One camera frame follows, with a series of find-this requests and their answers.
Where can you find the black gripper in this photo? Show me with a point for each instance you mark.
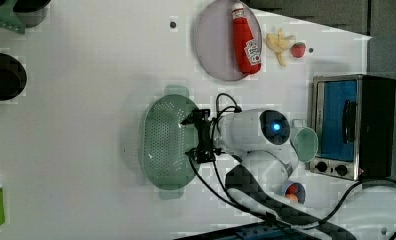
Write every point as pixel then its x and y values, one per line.
pixel 205 151

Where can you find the green plastic strainer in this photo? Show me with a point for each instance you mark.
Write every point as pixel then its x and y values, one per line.
pixel 166 141

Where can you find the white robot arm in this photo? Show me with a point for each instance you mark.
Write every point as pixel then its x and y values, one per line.
pixel 260 140

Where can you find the red ketchup bottle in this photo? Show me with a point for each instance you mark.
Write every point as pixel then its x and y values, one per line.
pixel 247 52

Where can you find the grey round plate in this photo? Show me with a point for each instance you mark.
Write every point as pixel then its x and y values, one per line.
pixel 214 39

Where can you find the green mug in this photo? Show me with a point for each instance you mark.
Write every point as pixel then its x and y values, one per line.
pixel 304 140

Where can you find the red toy fruit in bowl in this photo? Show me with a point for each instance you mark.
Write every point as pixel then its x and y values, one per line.
pixel 292 189

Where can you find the orange toy fruit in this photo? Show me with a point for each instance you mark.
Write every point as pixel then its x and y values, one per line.
pixel 292 197

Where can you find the blue small bowl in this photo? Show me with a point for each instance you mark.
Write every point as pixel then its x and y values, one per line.
pixel 301 194

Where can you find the red toy strawberry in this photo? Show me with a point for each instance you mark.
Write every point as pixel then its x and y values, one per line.
pixel 298 50

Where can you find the black toaster oven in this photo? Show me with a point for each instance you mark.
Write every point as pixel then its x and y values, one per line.
pixel 353 117

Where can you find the black cylindrical cup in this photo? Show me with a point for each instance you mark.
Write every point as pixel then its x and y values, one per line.
pixel 13 77

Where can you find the dark container top corner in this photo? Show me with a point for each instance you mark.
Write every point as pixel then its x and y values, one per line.
pixel 31 12

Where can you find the green triangular holder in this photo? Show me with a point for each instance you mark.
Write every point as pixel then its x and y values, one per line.
pixel 8 18

